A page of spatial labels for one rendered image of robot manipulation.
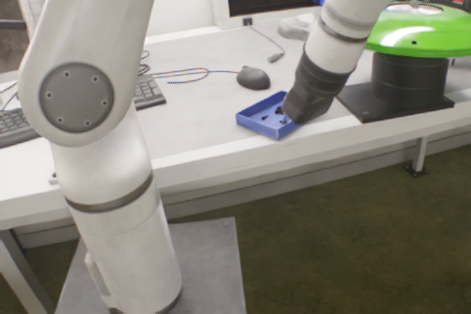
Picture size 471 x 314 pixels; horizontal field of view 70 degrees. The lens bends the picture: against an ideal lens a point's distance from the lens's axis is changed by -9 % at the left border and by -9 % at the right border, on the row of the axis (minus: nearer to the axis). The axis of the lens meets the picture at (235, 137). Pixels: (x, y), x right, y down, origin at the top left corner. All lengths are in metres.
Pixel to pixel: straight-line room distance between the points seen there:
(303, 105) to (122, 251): 0.32
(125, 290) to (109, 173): 0.14
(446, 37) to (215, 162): 0.41
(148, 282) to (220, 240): 0.15
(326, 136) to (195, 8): 0.97
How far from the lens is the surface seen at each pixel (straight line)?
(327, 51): 0.48
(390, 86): 0.71
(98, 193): 0.34
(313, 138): 0.63
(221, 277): 0.49
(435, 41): 0.61
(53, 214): 0.72
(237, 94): 0.79
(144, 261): 0.40
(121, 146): 0.36
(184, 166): 0.59
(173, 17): 1.48
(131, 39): 0.28
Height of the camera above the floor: 1.23
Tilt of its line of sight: 30 degrees down
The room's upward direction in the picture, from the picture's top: 6 degrees counter-clockwise
